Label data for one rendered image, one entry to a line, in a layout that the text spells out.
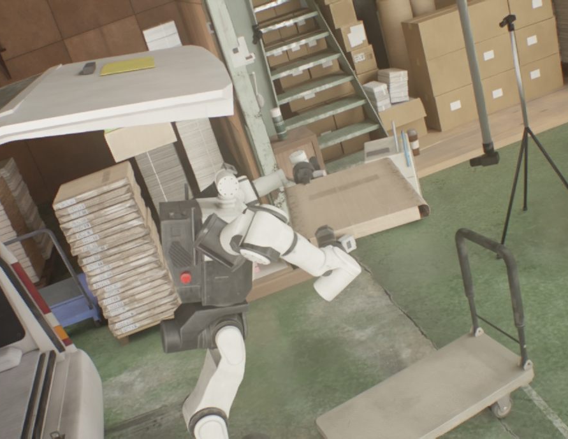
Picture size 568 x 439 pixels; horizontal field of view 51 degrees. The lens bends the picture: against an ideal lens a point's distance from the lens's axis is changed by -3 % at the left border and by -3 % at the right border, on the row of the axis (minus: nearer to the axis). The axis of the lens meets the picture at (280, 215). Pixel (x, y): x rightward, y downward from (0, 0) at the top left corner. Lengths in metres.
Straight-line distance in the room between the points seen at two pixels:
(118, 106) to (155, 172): 2.78
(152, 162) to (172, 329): 2.29
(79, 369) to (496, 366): 1.88
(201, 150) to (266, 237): 2.77
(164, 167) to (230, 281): 2.35
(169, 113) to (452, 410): 1.66
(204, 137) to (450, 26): 2.59
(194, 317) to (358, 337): 1.57
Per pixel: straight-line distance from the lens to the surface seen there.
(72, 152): 8.09
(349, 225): 1.83
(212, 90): 1.43
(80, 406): 2.81
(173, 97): 1.43
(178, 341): 2.04
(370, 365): 3.20
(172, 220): 1.84
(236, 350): 2.06
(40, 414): 2.73
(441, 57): 5.73
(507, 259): 2.41
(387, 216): 1.83
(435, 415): 2.58
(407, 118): 5.68
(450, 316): 3.40
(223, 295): 1.94
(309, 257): 1.51
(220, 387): 2.17
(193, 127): 4.14
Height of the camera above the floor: 1.99
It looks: 23 degrees down
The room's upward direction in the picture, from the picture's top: 18 degrees counter-clockwise
